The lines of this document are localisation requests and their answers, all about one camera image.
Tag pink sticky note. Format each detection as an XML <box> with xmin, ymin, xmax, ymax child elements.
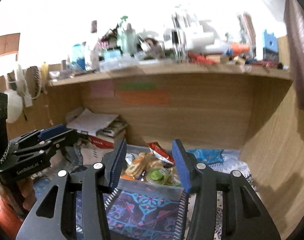
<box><xmin>90</xmin><ymin>80</ymin><xmax>115</xmax><ymax>98</ymax></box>

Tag orange sleeve forearm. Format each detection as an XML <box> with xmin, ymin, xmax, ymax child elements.
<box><xmin>0</xmin><ymin>198</ymin><xmax>23</xmax><ymax>239</ymax></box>

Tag bread bun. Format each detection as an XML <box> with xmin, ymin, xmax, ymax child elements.
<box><xmin>125</xmin><ymin>152</ymin><xmax>163</xmax><ymax>179</ymax></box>

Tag blue snack bag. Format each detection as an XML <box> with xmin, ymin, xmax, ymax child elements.
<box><xmin>187</xmin><ymin>148</ymin><xmax>224</xmax><ymax>165</ymax></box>

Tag green jelly cup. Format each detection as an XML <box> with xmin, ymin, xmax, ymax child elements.
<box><xmin>144</xmin><ymin>167</ymin><xmax>172</xmax><ymax>185</ymax></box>

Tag green paper note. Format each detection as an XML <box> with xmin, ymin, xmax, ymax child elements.
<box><xmin>119</xmin><ymin>82</ymin><xmax>157</xmax><ymax>90</ymax></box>

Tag clear plastic storage bin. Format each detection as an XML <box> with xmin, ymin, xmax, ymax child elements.
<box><xmin>118</xmin><ymin>142</ymin><xmax>185</xmax><ymax>202</ymax></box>

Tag orange paper note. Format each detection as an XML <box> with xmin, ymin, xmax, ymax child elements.
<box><xmin>116</xmin><ymin>90</ymin><xmax>169</xmax><ymax>107</ymax></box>

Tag red snack bag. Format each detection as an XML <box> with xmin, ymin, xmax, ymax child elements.
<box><xmin>147</xmin><ymin>142</ymin><xmax>175</xmax><ymax>166</ymax></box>

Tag white fluffy pompom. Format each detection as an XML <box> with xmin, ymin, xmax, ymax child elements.
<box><xmin>5</xmin><ymin>89</ymin><xmax>23</xmax><ymax>124</ymax></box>

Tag person's left hand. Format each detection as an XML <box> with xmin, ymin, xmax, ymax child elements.
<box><xmin>0</xmin><ymin>178</ymin><xmax>36</xmax><ymax>211</ymax></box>

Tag dark patterned colourful cloth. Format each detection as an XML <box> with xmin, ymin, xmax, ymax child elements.
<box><xmin>32</xmin><ymin>139</ymin><xmax>190</xmax><ymax>240</ymax></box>

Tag white loose papers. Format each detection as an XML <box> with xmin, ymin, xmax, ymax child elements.
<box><xmin>67</xmin><ymin>109</ymin><xmax>118</xmax><ymax>136</ymax></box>

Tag stack of books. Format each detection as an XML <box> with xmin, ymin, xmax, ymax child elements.
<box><xmin>79</xmin><ymin>120</ymin><xmax>128</xmax><ymax>149</ymax></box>

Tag brown curtain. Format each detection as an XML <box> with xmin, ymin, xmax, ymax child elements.
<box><xmin>284</xmin><ymin>0</ymin><xmax>304</xmax><ymax>111</ymax></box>

